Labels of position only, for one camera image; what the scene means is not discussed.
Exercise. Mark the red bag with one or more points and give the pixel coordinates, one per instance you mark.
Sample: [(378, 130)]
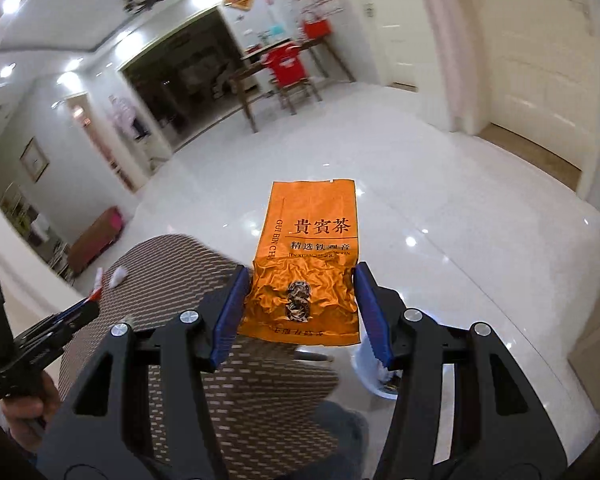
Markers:
[(316, 29)]

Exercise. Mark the blue plastic basin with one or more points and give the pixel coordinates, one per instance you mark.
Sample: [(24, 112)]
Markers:
[(380, 382)]

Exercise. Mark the orange tea packet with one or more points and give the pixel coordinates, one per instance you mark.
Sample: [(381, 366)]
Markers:
[(305, 240)]

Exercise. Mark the white panel door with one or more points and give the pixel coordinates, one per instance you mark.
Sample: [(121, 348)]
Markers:
[(540, 60)]

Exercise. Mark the crumpled white tissue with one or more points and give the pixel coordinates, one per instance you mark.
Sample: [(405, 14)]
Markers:
[(119, 276)]

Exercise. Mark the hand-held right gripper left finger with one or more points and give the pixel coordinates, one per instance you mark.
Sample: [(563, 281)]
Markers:
[(229, 310)]

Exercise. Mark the narrow white door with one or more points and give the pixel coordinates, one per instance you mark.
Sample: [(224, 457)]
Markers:
[(395, 25)]

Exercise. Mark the chair with red cover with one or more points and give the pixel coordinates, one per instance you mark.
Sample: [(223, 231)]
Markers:
[(287, 67)]

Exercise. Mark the wooden table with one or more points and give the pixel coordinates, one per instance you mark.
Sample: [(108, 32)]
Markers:
[(252, 72)]

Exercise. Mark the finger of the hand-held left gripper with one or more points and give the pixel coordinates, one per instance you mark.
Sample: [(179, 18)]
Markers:
[(75, 316)]

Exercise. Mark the brown low cabinet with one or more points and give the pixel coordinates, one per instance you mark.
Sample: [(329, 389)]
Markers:
[(97, 240)]

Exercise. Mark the display shelf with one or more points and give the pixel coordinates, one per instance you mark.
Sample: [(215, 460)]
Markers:
[(25, 220)]

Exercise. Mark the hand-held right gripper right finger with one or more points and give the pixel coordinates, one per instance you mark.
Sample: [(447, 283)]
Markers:
[(374, 310)]

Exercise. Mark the framed wall picture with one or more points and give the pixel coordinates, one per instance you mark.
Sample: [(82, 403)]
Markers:
[(34, 160)]

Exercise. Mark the hanging clothes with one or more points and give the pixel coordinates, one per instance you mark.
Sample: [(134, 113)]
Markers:
[(130, 117)]

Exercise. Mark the person's left hand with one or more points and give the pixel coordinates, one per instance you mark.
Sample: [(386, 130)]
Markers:
[(27, 422)]

